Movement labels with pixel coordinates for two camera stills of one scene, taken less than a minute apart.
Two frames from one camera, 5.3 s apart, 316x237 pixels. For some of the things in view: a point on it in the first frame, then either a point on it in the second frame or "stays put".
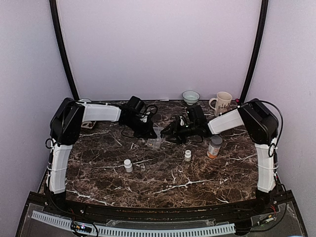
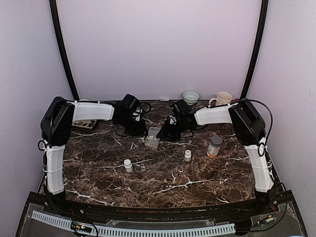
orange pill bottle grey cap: (215, 143) stays put
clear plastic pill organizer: (155, 143) stays put
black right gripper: (176, 127) → (166, 133)
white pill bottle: (187, 155) stays put
